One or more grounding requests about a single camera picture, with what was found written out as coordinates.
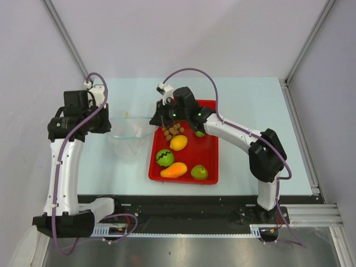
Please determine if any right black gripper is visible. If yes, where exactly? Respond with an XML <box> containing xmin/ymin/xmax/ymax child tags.
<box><xmin>151</xmin><ymin>98</ymin><xmax>189</xmax><ymax>128</ymax></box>

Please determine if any clear zip top bag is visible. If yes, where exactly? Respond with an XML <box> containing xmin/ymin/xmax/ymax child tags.
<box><xmin>108</xmin><ymin>113</ymin><xmax>157</xmax><ymax>162</ymax></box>

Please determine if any yellow lemon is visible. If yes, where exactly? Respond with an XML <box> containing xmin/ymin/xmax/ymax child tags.
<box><xmin>170</xmin><ymin>135</ymin><xmax>187</xmax><ymax>151</ymax></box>

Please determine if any green guava black stripe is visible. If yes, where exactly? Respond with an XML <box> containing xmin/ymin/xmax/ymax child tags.
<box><xmin>156</xmin><ymin>149</ymin><xmax>175</xmax><ymax>167</ymax></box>

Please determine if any green sugar apple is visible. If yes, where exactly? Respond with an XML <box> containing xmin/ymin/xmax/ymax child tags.
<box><xmin>195</xmin><ymin>131</ymin><xmax>206</xmax><ymax>138</ymax></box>

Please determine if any orange papaya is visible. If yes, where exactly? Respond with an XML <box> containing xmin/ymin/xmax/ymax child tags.
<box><xmin>160</xmin><ymin>162</ymin><xmax>187</xmax><ymax>178</ymax></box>

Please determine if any green pear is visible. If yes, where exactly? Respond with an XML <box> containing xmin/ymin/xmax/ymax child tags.
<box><xmin>191</xmin><ymin>165</ymin><xmax>209</xmax><ymax>180</ymax></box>

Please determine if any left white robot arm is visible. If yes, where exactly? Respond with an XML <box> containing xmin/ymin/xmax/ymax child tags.
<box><xmin>32</xmin><ymin>85</ymin><xmax>123</xmax><ymax>238</ymax></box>

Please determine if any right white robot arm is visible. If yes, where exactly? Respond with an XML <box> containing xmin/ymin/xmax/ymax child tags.
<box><xmin>150</xmin><ymin>83</ymin><xmax>288</xmax><ymax>223</ymax></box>

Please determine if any brown longan bunch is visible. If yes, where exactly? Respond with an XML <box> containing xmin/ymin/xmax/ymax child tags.
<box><xmin>162</xmin><ymin>123</ymin><xmax>184</xmax><ymax>141</ymax></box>

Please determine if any red plastic tray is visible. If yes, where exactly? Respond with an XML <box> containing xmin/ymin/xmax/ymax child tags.
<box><xmin>147</xmin><ymin>100</ymin><xmax>220</xmax><ymax>185</ymax></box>

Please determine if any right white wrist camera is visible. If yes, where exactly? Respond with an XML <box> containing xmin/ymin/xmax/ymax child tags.
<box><xmin>156</xmin><ymin>83</ymin><xmax>174</xmax><ymax>105</ymax></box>

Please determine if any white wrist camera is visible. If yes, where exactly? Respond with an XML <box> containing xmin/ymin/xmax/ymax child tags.
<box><xmin>156</xmin><ymin>83</ymin><xmax>174</xmax><ymax>105</ymax></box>
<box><xmin>83</xmin><ymin>81</ymin><xmax>107</xmax><ymax>108</ymax></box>

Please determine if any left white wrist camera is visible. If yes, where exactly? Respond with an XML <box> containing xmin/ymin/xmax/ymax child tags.
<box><xmin>83</xmin><ymin>81</ymin><xmax>107</xmax><ymax>108</ymax></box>

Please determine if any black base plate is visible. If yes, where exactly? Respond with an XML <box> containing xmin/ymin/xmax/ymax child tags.
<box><xmin>78</xmin><ymin>195</ymin><xmax>290</xmax><ymax>224</ymax></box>

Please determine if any white cable duct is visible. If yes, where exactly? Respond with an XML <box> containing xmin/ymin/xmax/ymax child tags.
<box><xmin>93</xmin><ymin>224</ymin><xmax>262</xmax><ymax>238</ymax></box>

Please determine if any aluminium rail frame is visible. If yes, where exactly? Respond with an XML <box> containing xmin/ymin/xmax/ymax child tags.
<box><xmin>278</xmin><ymin>204</ymin><xmax>342</xmax><ymax>226</ymax></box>

